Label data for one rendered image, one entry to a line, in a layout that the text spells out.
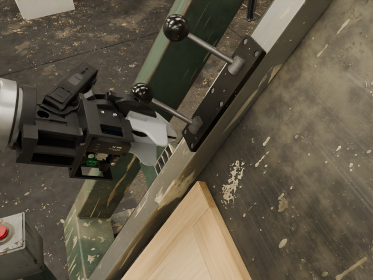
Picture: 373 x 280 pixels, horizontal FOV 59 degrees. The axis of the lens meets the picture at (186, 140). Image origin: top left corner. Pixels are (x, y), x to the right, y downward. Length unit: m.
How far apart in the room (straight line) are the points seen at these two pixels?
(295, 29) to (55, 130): 0.33
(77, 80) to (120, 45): 3.09
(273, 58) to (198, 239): 0.31
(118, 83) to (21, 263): 2.14
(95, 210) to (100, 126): 0.68
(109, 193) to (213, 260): 0.51
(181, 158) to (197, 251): 0.16
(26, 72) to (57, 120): 3.02
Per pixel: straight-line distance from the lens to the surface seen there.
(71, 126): 0.39
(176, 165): 0.59
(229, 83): 0.50
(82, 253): 1.00
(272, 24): 0.49
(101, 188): 0.96
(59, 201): 2.25
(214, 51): 0.49
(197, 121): 0.53
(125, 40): 3.60
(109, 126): 0.38
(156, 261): 0.68
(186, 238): 0.60
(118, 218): 1.16
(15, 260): 1.09
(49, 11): 4.31
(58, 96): 0.40
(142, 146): 0.46
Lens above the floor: 1.77
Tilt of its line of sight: 47 degrees down
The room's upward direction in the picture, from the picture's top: straight up
